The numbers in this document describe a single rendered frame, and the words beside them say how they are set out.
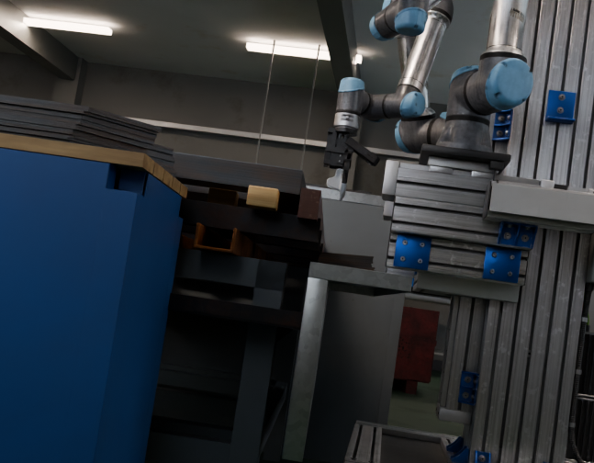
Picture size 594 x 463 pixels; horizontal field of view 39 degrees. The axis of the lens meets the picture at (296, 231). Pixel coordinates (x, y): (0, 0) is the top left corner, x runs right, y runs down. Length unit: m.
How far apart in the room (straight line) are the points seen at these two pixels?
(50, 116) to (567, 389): 1.58
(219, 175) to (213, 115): 8.96
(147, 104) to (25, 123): 9.57
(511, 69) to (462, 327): 0.74
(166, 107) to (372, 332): 7.86
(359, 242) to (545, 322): 1.12
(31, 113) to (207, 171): 0.49
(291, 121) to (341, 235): 7.26
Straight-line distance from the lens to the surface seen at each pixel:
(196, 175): 1.73
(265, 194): 1.67
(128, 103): 11.00
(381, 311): 3.29
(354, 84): 2.52
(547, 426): 2.40
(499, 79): 2.11
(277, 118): 10.53
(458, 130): 2.22
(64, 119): 1.35
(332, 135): 2.50
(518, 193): 2.08
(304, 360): 1.63
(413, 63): 2.58
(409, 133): 2.81
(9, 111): 1.38
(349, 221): 3.30
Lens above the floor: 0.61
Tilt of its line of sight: 4 degrees up
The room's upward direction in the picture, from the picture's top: 8 degrees clockwise
